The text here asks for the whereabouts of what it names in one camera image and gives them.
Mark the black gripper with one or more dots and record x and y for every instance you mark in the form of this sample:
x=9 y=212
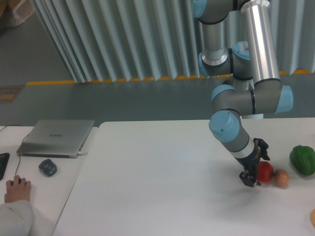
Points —
x=248 y=158

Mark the red bell pepper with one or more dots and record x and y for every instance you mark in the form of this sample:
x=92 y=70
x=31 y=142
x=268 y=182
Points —
x=265 y=171

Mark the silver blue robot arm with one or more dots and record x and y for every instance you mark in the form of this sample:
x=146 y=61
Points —
x=255 y=87

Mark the white sleeved forearm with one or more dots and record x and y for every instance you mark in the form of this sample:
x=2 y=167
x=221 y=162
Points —
x=16 y=218

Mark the person's bare hand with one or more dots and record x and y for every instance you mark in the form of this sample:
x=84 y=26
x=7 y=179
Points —
x=17 y=189

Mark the brown egg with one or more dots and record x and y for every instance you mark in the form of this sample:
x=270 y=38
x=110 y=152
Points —
x=281 y=177

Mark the green bell pepper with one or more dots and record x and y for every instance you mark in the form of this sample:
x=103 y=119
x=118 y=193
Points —
x=303 y=159

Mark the orange fruit at edge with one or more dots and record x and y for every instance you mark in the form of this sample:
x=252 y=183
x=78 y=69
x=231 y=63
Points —
x=312 y=217

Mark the silver closed laptop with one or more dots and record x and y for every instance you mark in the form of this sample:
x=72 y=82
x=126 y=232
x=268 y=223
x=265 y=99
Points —
x=56 y=138

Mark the corrugated white folding partition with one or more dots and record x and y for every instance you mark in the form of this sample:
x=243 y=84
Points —
x=135 y=39

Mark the black keyboard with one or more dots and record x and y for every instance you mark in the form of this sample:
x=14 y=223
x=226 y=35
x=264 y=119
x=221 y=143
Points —
x=4 y=158

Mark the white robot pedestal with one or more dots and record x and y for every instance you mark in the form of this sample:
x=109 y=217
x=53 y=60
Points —
x=256 y=116

